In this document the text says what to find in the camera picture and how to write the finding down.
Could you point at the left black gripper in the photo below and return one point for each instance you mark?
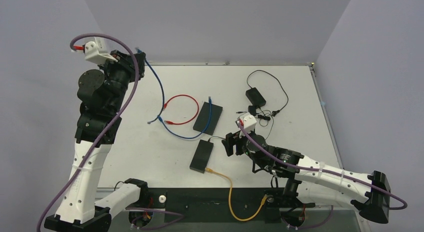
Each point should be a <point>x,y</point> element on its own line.
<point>125,62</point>

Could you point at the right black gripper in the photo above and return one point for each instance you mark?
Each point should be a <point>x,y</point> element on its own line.
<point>234,144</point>

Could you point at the black network switch small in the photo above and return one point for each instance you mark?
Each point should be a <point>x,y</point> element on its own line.
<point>201,156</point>

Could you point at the black power adapter with cord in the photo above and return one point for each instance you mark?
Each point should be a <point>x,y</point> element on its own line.
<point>258,100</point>

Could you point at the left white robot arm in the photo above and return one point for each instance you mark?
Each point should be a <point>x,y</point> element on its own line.
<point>102,95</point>

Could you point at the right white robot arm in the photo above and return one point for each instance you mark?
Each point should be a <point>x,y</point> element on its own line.
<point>313,182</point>

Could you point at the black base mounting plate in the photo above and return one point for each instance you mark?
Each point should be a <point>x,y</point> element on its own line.
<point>211,205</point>

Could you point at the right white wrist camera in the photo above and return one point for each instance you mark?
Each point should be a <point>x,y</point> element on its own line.
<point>247,121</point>

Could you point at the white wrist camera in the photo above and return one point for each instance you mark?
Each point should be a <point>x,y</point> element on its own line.
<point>247,121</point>
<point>96,51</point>

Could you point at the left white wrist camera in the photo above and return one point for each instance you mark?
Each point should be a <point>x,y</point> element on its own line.
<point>96,51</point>

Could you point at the black network switch upright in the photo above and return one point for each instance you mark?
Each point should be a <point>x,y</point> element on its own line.
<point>204,118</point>

